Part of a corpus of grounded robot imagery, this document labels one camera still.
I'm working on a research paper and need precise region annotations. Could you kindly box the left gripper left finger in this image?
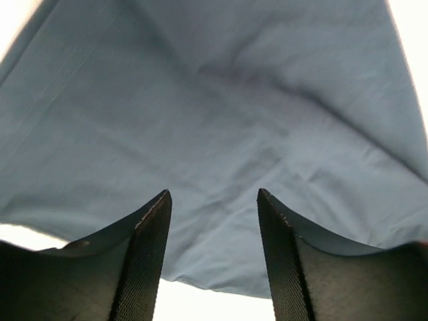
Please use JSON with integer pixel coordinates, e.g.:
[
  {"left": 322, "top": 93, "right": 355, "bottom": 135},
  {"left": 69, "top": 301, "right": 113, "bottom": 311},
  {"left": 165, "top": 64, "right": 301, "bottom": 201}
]
[{"left": 1, "top": 190, "right": 172, "bottom": 321}]

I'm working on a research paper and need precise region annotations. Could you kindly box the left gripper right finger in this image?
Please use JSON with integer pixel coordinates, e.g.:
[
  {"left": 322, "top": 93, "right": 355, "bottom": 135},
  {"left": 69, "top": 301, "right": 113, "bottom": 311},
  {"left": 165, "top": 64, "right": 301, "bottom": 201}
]
[{"left": 257, "top": 189, "right": 427, "bottom": 320}]

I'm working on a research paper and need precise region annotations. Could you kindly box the blue grey t shirt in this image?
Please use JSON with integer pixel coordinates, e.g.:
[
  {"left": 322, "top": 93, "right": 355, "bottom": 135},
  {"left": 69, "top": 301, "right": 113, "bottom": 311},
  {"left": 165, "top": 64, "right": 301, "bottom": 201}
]
[{"left": 1, "top": 1, "right": 427, "bottom": 298}]

